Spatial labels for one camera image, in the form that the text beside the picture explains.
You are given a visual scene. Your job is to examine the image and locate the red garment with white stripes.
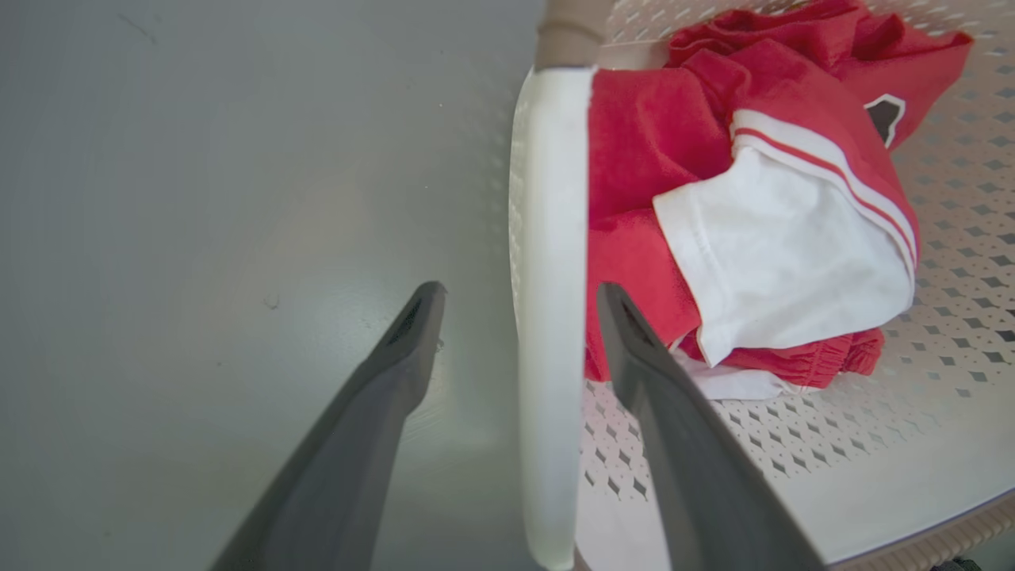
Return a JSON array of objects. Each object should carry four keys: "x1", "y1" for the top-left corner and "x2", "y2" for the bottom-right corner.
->
[{"x1": 584, "y1": 0, "x2": 975, "y2": 390}]

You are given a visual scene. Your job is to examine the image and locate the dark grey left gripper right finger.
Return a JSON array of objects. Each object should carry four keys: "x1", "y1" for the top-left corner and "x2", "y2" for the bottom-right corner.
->
[{"x1": 596, "y1": 282, "x2": 830, "y2": 571}]

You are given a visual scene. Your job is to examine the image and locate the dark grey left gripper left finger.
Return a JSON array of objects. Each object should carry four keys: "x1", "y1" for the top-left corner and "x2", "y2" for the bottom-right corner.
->
[{"x1": 209, "y1": 281, "x2": 448, "y2": 571}]

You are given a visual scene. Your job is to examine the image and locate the cream perforated plastic laundry basket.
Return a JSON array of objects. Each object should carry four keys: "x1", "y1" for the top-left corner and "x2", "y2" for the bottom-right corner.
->
[{"x1": 507, "y1": 0, "x2": 1015, "y2": 571}]

